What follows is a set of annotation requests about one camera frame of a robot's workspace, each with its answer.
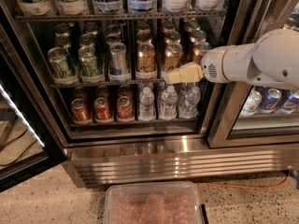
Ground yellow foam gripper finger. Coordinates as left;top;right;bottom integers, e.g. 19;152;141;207
162;63;204;84

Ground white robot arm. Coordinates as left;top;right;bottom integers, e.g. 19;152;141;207
163;29;299;90

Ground second row right gold can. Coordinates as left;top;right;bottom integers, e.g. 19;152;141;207
190;30;206;43

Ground second row gold can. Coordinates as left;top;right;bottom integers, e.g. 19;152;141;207
136;32;152;45
190;30;206;43
164;31;180;45

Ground second row left gold can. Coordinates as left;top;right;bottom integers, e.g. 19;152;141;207
136;32;152;45

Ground closed glass fridge door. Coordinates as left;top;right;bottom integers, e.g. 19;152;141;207
207;0;299;148

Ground front silver blue can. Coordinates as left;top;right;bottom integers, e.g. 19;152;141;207
108;42;132;81

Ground front right red can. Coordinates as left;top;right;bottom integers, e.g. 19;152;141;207
117;96;135;122

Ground red can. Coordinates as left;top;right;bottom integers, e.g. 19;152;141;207
71;98;92;125
117;96;135;122
93;97;113;123

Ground blue pepsi can right fridge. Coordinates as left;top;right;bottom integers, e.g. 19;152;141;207
259;88;282;114

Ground second row silver can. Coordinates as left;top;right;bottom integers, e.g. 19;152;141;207
106;34;121;45

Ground stainless steel fridge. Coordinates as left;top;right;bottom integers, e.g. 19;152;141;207
0;0;299;188

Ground front middle red can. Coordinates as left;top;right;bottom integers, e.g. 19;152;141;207
93;97;113;123

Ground second row green can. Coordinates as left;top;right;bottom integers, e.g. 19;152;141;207
53;36;71;49
79;34;96;47

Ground front left red can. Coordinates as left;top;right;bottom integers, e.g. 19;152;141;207
71;98;92;125

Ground front left green can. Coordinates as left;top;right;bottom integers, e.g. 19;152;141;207
48;47;78;85

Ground second row left green can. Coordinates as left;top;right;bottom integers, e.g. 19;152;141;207
53;36;71;49

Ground open fridge door left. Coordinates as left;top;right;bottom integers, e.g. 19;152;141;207
0;30;64;191

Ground right water bottle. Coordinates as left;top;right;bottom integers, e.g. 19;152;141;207
179;86;201;119

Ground water bottle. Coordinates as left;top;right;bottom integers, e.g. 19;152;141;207
159;86;178;120
138;87;155;121
179;86;201;119

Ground middle water bottle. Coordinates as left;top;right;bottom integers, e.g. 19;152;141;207
159;86;178;120

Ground left water bottle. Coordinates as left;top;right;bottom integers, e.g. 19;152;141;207
138;87;155;121

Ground clear plastic bin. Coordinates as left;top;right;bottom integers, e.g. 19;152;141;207
103;181;208;224

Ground middle wire shelf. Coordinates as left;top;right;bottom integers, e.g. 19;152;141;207
50;76;209;90

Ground wire shelf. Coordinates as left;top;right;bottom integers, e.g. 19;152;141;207
50;76;209;90
15;10;226;22

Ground upper wire shelf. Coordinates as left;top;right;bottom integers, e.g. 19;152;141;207
15;10;226;22

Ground orange power cable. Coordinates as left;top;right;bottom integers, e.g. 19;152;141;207
195;170;292;190

